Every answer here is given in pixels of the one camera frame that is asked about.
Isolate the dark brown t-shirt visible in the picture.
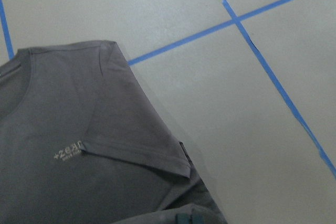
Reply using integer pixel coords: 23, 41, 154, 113
1, 40, 226, 223

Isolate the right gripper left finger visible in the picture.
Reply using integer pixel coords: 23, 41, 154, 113
175, 212, 191, 224

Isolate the brown paper table cover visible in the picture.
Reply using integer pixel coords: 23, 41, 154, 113
1, 0, 335, 223

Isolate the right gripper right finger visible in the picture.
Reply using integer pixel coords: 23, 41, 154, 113
192, 209, 205, 224

